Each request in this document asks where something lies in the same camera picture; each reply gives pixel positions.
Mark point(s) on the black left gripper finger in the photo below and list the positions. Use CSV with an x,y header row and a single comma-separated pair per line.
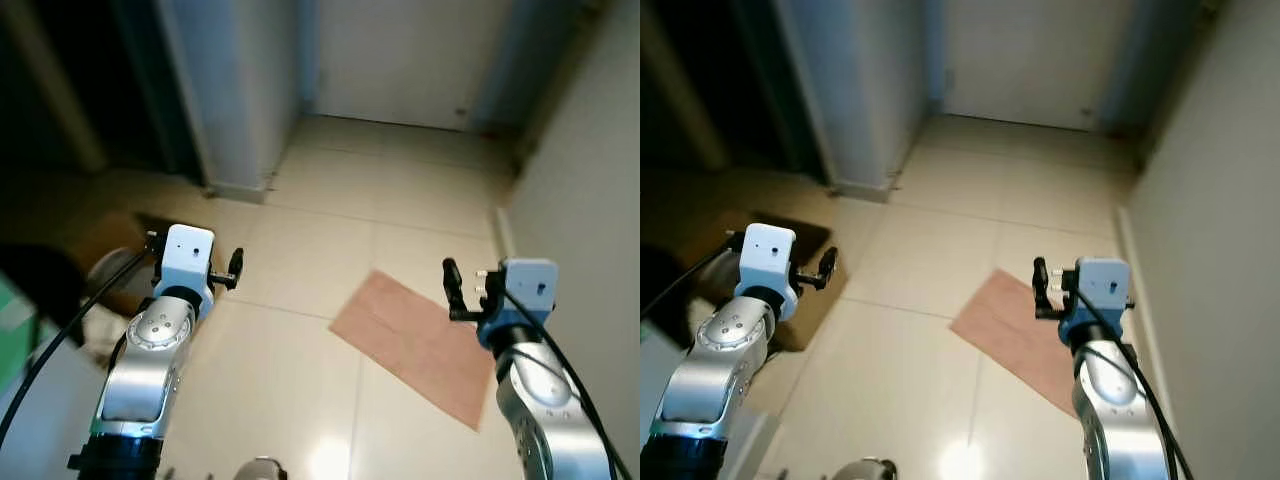
x,y
828,268
153,242
736,241
235,268

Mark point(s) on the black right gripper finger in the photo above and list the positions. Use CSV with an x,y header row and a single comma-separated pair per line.
x,y
453,285
1040,285

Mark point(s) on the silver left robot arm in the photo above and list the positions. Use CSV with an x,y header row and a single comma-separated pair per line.
x,y
715,370
150,360

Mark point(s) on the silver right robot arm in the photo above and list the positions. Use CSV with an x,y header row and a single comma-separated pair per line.
x,y
545,410
1115,410

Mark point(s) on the pink floor mat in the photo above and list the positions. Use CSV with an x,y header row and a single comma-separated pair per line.
x,y
1010,330
410,340

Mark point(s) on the white baseboard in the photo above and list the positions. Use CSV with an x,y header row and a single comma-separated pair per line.
x,y
503,235
1130,250

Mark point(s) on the black round object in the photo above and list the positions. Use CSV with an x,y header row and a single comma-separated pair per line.
x,y
660,280
40,285

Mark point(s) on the green flat object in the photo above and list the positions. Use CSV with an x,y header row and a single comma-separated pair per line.
x,y
15,340

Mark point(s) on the white door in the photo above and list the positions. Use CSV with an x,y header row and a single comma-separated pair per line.
x,y
1030,60
410,60

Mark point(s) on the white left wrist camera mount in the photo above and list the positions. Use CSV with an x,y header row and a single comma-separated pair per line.
x,y
765,255
187,255

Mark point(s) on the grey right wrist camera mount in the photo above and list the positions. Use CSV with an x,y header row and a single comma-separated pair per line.
x,y
1105,285
530,285

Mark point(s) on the grey door frame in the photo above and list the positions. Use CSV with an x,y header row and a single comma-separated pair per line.
x,y
240,90
865,90

